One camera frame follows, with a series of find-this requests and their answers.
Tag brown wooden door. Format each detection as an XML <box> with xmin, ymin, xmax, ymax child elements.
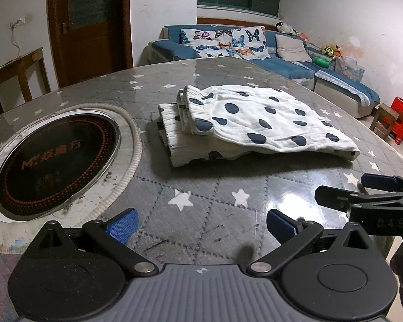
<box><xmin>47</xmin><ymin>0</ymin><xmax>133</xmax><ymax>88</ymax></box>

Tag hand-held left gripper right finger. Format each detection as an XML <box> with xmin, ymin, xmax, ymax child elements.
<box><xmin>246</xmin><ymin>209</ymin><xmax>382</xmax><ymax>275</ymax></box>

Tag grey star-print table cover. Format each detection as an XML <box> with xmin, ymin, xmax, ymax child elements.
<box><xmin>0</xmin><ymin>57</ymin><xmax>403</xmax><ymax>322</ymax></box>

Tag white polka-dot pants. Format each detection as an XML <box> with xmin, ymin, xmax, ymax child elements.
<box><xmin>158</xmin><ymin>85</ymin><xmax>361</xmax><ymax>168</ymax></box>

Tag clear plastic storage box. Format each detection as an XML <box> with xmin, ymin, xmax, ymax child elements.
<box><xmin>336</xmin><ymin>55</ymin><xmax>365</xmax><ymax>81</ymax></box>

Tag round black induction cooktop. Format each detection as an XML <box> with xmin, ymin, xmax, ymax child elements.
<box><xmin>0</xmin><ymin>112</ymin><xmax>121</xmax><ymax>224</ymax></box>

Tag butterfly print blanket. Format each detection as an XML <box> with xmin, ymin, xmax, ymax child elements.
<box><xmin>179</xmin><ymin>26</ymin><xmax>270</xmax><ymax>60</ymax></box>

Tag small wooden stool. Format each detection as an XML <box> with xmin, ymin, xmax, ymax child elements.
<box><xmin>369</xmin><ymin>103</ymin><xmax>400</xmax><ymax>138</ymax></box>

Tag wooden side table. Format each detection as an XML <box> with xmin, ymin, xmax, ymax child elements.
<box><xmin>0</xmin><ymin>47</ymin><xmax>51</xmax><ymax>121</ymax></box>

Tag red plastic stool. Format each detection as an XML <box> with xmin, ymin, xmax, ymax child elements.
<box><xmin>388</xmin><ymin>97</ymin><xmax>403</xmax><ymax>145</ymax></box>

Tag grey pillow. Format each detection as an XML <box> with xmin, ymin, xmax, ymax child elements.
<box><xmin>275</xmin><ymin>34</ymin><xmax>312</xmax><ymax>63</ymax></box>

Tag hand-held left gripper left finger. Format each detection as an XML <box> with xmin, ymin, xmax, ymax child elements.
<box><xmin>30</xmin><ymin>208</ymin><xmax>159</xmax><ymax>276</ymax></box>

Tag blue sofa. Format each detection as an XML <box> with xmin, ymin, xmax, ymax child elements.
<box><xmin>145</xmin><ymin>24</ymin><xmax>381</xmax><ymax>119</ymax></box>

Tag yellow toys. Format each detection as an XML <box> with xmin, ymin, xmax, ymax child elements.
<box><xmin>322</xmin><ymin>44</ymin><xmax>343</xmax><ymax>57</ymax></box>

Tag black and white plush toy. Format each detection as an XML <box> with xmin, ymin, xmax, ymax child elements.
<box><xmin>275</xmin><ymin>22</ymin><xmax>298</xmax><ymax>36</ymax></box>

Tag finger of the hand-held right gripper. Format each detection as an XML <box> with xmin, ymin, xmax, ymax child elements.
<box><xmin>315</xmin><ymin>185</ymin><xmax>403</xmax><ymax>213</ymax></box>
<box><xmin>360</xmin><ymin>173</ymin><xmax>403</xmax><ymax>193</ymax></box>

